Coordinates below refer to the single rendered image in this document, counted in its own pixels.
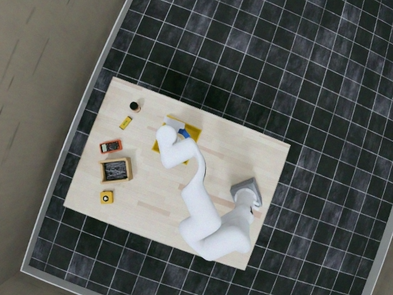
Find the yellow spirit level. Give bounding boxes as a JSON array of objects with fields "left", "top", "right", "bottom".
[{"left": 119, "top": 116, "right": 132, "bottom": 130}]

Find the orange digital multimeter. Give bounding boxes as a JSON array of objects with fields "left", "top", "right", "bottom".
[{"left": 99, "top": 140, "right": 122, "bottom": 154}]

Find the light wooden crate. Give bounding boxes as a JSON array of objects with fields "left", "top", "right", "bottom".
[{"left": 98, "top": 157, "right": 133, "bottom": 185}]

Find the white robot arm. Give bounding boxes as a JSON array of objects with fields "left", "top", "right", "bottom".
[{"left": 156, "top": 116, "right": 260, "bottom": 260}]

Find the yellow shallow tray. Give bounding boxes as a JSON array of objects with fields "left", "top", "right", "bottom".
[{"left": 151, "top": 115, "right": 202, "bottom": 165}]

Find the blue bucket with grey wire handle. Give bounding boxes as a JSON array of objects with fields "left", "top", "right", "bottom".
[{"left": 177, "top": 129, "right": 191, "bottom": 140}]

